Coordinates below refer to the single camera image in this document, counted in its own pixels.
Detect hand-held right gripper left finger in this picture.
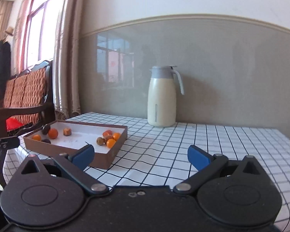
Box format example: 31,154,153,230
13,144,110,196

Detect brown cardboard box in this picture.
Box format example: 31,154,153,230
23,119,128,169

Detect window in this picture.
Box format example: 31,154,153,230
22,0,70,70

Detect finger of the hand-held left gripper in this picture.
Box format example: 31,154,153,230
0,136,19,150

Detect wooden sofa patterned cushions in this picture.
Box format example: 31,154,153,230
0,60,55,189

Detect dark hanging coat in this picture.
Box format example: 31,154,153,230
0,40,12,95

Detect red cloth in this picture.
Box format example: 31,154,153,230
6,117,25,132

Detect tan pleated curtain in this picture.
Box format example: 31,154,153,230
0,0,14,43

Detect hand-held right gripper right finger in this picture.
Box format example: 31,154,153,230
173,144,272,196

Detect beige curtain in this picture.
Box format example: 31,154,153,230
52,0,89,121

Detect cream thermos jug grey lid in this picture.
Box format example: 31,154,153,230
147,65,185,128

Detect white black checked tablecloth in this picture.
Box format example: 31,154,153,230
3,112,290,232

